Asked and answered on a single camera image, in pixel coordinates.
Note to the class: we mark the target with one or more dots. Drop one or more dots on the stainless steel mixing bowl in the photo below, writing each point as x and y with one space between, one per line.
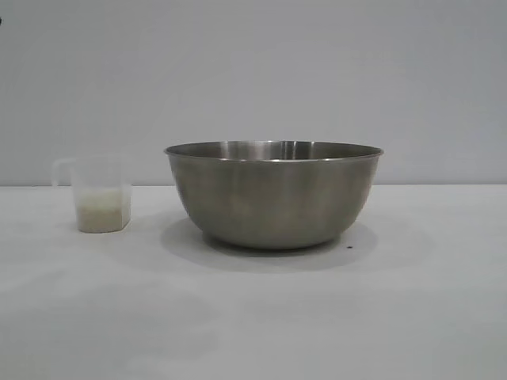
273 194

